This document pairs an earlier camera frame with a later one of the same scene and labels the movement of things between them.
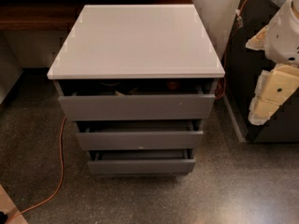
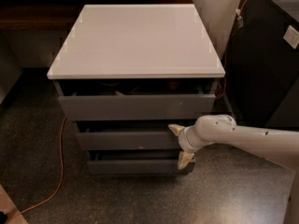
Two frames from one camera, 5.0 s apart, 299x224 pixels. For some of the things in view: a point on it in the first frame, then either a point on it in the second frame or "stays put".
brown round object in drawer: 174,85 stays put
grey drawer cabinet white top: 138,82 stays put
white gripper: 284,36 to 185,139
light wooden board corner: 8,206 stays put
